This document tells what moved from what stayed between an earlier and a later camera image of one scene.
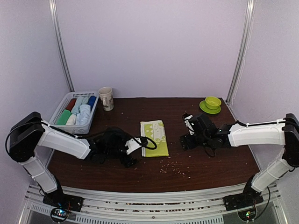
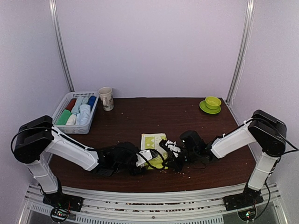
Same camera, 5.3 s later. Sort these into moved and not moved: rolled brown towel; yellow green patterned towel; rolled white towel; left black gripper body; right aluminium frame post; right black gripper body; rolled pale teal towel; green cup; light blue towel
Moved: right black gripper body; yellow green patterned towel; left black gripper body
Not moved: green cup; right aluminium frame post; light blue towel; rolled pale teal towel; rolled white towel; rolled brown towel
